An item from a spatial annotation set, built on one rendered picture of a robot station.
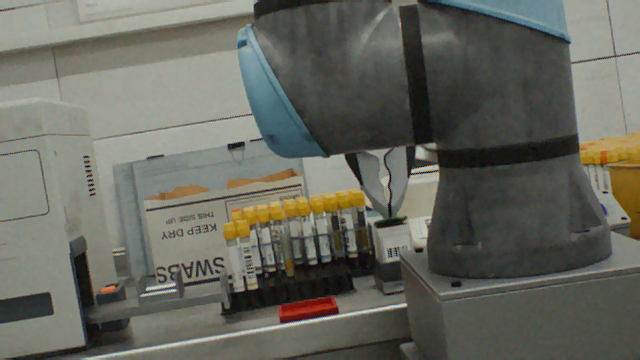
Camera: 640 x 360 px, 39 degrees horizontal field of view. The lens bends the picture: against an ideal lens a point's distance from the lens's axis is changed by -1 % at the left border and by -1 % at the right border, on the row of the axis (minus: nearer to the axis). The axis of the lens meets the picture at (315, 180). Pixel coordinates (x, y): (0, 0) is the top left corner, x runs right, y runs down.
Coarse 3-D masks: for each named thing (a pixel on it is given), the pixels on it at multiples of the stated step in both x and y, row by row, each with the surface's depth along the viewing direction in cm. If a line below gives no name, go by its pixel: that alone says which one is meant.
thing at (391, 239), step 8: (392, 224) 116; (400, 224) 114; (376, 232) 115; (384, 232) 113; (392, 232) 113; (400, 232) 113; (408, 232) 113; (376, 240) 116; (384, 240) 112; (392, 240) 112; (400, 240) 113; (408, 240) 113; (384, 248) 112; (392, 248) 113; (400, 248) 113; (408, 248) 113; (384, 256) 112; (392, 256) 113
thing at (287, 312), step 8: (288, 304) 110; (296, 304) 110; (304, 304) 110; (312, 304) 110; (320, 304) 110; (328, 304) 109; (336, 304) 105; (280, 312) 106; (288, 312) 108; (296, 312) 104; (304, 312) 104; (312, 312) 104; (320, 312) 104; (328, 312) 104; (336, 312) 104; (280, 320) 104; (288, 320) 104
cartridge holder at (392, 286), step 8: (376, 264) 116; (384, 264) 112; (392, 264) 112; (384, 272) 112; (392, 272) 112; (400, 272) 112; (376, 280) 117; (384, 280) 112; (392, 280) 112; (400, 280) 111; (384, 288) 110; (392, 288) 110; (400, 288) 111
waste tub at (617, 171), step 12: (612, 168) 124; (624, 168) 121; (636, 168) 118; (612, 180) 125; (624, 180) 121; (636, 180) 118; (624, 192) 122; (636, 192) 119; (624, 204) 123; (636, 204) 119; (636, 216) 120; (636, 228) 120
